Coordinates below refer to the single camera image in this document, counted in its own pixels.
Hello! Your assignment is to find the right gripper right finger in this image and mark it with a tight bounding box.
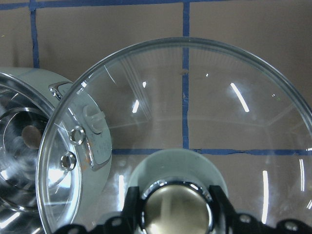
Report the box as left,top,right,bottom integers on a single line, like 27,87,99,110
209,185,240,231

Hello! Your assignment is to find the glass pot lid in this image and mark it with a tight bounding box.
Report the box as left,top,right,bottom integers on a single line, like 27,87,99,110
50,38,312,234

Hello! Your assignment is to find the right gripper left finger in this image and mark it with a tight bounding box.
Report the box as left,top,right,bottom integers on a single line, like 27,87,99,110
119,186,144,231

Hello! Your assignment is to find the pale green cooking pot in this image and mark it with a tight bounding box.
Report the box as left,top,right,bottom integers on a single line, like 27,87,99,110
0,67,112,234

